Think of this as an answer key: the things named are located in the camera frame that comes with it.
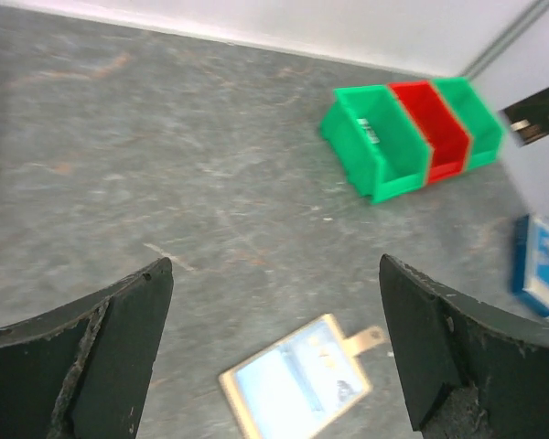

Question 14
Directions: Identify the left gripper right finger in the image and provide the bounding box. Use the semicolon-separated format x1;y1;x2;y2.
379;254;549;438

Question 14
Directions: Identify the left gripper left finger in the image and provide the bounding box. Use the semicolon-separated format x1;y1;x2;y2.
0;257;173;438

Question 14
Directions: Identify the blue razor package box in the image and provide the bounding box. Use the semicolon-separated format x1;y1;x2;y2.
511;214;549;320

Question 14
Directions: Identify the red plastic bin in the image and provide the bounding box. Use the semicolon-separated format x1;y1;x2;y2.
389;80;472;185

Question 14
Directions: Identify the left green plastic bin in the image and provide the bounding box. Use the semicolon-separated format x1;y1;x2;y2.
320;85;432;203

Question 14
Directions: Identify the green plastic bin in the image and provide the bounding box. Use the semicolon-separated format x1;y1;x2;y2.
432;77;504;170
320;85;432;203

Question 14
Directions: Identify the right green plastic bin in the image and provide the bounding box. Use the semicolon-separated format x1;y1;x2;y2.
432;77;504;170

